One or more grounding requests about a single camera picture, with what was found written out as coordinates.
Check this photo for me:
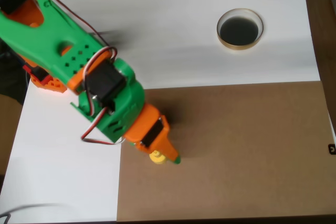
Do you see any small yellow plastic piece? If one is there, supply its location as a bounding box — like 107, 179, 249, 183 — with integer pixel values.
149, 150, 168, 166

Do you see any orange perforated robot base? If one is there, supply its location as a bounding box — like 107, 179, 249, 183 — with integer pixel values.
29, 61, 68, 94

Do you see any round dish with gold rim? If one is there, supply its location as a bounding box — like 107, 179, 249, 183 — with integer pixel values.
216, 8, 264, 51

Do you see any brown fibreboard panel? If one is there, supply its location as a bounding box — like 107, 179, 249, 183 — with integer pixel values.
116, 80, 336, 222

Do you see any white paper sheet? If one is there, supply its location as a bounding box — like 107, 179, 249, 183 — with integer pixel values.
0, 0, 321, 222

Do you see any red and black controller board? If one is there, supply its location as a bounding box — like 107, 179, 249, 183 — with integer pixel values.
22, 62, 53, 84

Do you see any white red servo wire bundle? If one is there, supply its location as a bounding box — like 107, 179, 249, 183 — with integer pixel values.
25, 0, 125, 146

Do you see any thin grey cable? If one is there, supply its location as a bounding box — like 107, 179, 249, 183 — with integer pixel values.
0, 203, 64, 224

